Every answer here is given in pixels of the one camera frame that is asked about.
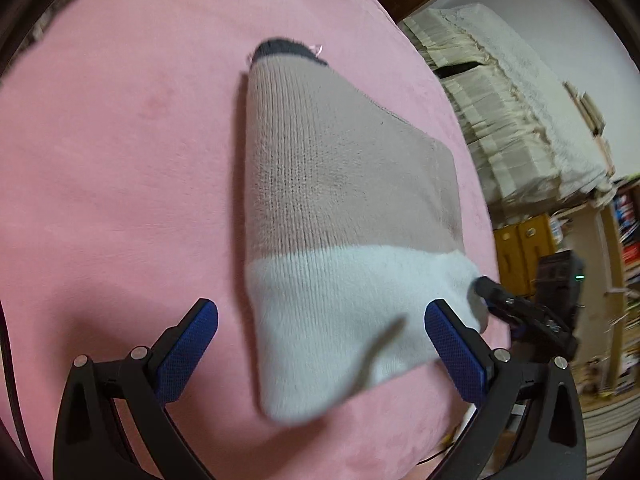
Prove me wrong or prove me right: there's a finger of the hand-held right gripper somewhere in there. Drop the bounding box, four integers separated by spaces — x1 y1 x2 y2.
471 275 577 357

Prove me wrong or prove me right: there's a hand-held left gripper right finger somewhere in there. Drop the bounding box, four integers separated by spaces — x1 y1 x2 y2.
424 299 587 480

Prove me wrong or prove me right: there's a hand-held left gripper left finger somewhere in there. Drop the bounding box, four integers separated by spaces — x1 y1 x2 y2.
52 299 219 480

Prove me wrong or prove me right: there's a colour block knit sweater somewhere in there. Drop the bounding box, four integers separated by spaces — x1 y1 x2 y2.
241 37 491 423

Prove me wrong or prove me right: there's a yellow wooden cabinet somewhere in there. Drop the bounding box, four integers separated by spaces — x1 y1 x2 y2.
492 211 568 307

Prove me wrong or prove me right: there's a crowded bookshelf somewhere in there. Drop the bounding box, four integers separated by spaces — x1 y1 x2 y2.
597 176 640 398

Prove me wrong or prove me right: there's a cream lace furniture cover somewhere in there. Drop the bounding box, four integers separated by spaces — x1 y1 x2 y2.
401 3 617 217

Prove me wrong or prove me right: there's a pink fleece blanket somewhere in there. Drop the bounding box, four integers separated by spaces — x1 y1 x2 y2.
0 0 501 480

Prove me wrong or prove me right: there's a black cable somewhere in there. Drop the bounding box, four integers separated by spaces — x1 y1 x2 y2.
0 300 32 463

